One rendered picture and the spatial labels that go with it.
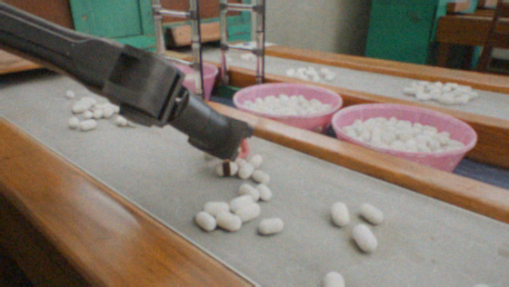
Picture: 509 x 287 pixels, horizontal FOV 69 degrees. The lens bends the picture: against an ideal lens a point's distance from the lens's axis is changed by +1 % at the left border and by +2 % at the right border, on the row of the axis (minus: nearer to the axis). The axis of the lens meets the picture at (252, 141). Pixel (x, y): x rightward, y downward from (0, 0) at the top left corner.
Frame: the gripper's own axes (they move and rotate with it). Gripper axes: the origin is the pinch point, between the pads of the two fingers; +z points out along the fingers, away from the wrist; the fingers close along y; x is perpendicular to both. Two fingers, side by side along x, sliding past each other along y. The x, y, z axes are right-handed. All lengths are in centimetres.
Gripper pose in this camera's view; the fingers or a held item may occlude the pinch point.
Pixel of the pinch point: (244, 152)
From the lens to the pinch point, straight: 65.3
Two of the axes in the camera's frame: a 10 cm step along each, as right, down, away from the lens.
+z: 4.9, 3.7, 7.9
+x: -4.4, 8.9, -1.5
